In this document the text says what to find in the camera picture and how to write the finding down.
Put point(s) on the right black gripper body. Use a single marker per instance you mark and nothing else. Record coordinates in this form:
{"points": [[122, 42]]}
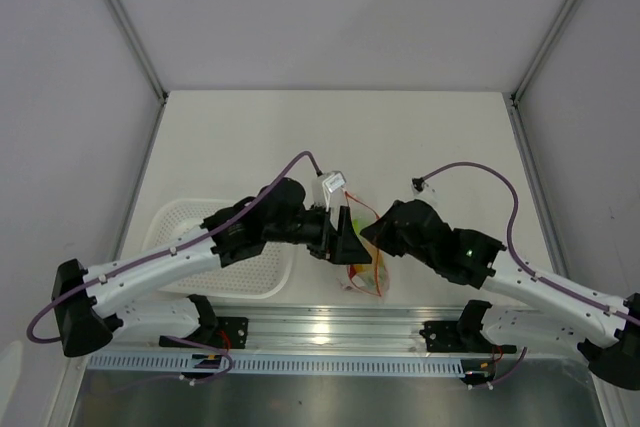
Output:
{"points": [[397, 246]]}

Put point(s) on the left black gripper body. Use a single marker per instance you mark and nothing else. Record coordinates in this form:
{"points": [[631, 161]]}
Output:
{"points": [[313, 230]]}

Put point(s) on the green apple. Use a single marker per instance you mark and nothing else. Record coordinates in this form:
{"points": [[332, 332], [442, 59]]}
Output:
{"points": [[359, 222]]}

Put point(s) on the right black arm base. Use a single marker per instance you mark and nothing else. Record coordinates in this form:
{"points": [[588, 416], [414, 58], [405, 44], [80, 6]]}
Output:
{"points": [[455, 337]]}

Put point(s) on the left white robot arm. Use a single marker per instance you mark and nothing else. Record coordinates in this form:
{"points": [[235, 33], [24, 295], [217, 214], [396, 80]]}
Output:
{"points": [[94, 306]]}

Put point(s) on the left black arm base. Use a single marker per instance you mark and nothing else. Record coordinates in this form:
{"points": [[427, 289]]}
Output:
{"points": [[232, 329]]}

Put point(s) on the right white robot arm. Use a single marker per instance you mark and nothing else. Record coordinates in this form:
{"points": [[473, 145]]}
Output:
{"points": [[564, 318]]}

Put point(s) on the white perforated plastic basket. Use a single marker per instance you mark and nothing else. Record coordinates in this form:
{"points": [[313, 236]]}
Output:
{"points": [[254, 279]]}

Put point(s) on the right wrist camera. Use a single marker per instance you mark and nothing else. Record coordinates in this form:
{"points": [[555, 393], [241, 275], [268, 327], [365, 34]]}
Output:
{"points": [[424, 192]]}

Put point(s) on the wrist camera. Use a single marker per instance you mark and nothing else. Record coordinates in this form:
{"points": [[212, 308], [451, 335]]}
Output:
{"points": [[325, 186], [424, 192]]}

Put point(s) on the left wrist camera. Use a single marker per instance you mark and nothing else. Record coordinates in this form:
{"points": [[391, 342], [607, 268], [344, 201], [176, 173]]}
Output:
{"points": [[325, 186]]}

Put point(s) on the white slotted cable duct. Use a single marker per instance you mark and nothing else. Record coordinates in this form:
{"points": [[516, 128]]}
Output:
{"points": [[247, 363]]}

